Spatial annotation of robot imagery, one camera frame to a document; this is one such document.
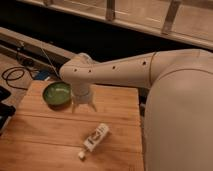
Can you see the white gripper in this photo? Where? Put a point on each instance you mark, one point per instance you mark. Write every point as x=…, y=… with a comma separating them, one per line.
x=82, y=94

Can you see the white bottle with label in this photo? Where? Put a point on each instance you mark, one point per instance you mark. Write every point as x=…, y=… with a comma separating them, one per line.
x=93, y=140

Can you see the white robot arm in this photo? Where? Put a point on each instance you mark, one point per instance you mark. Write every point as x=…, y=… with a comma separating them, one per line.
x=178, y=122

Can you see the green ceramic bowl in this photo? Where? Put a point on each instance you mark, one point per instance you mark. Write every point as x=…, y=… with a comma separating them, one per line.
x=57, y=93

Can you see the black power adapter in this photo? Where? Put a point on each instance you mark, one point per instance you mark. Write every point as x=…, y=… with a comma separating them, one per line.
x=27, y=62

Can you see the black device at left edge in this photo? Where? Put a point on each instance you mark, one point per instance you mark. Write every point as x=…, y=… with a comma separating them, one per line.
x=6, y=111

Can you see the blue object by cables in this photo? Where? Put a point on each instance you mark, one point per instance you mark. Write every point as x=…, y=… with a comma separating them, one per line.
x=41, y=75

